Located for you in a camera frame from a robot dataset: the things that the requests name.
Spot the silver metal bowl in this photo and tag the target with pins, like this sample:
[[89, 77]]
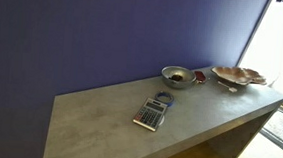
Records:
[[184, 81]]

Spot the dark object inside bowl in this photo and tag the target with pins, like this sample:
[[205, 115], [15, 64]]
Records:
[[176, 77]]

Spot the wavy-edged wooden plate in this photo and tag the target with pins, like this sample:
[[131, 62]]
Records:
[[235, 75]]

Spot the blue tape roll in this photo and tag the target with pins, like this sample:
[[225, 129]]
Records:
[[170, 100]]

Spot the grey desk calculator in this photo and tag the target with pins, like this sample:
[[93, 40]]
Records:
[[149, 115]]

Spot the small red pouch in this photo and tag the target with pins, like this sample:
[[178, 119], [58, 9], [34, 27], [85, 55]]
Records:
[[200, 76]]

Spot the small white spoon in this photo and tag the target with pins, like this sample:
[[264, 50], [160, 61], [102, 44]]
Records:
[[229, 87]]

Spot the grey concrete-look sideboard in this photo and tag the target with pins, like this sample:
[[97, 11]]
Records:
[[237, 139]]

